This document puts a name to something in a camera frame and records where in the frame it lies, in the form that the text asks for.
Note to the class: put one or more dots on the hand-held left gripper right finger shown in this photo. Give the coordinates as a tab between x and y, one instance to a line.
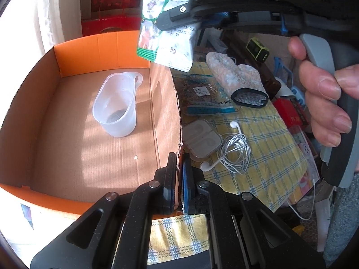
185	179

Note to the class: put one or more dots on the light blue plastic item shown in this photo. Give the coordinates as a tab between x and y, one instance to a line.
282	70

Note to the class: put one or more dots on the orange cardboard box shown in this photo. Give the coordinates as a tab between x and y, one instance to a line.
42	131

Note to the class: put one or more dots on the red box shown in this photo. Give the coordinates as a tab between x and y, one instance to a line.
291	112

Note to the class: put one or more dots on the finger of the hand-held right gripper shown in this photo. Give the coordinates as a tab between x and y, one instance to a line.
176	15

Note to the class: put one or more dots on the clear bag of dried herbs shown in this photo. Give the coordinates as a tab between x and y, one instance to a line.
202	92

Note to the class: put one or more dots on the white perforated plastic device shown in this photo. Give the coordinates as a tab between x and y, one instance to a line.
307	154

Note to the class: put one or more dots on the black oval hair clip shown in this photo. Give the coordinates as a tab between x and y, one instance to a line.
238	92

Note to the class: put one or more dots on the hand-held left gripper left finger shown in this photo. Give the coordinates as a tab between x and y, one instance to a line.
170	185

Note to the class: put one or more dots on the white curtain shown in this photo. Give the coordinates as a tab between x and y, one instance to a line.
64	11

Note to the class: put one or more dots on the person's right hand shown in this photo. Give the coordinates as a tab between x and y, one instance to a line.
317	81

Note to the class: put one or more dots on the green black small radio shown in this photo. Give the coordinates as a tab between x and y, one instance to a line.
257	49

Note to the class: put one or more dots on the beige fluffy sock pair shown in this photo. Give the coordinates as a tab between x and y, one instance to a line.
227	70

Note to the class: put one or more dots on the white earphone case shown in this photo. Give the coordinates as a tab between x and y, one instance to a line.
200	138

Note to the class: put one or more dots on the grey trousers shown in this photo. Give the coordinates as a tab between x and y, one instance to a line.
342	224

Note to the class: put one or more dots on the clear plastic measuring cup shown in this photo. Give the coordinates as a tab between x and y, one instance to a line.
115	109

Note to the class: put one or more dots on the green white sachet strip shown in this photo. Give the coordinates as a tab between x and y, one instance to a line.
151	44

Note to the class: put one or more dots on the red chocolate gift bag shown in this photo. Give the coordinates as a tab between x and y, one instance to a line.
112	25

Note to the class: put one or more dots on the yellow plaid cloth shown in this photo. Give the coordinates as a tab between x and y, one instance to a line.
266	151

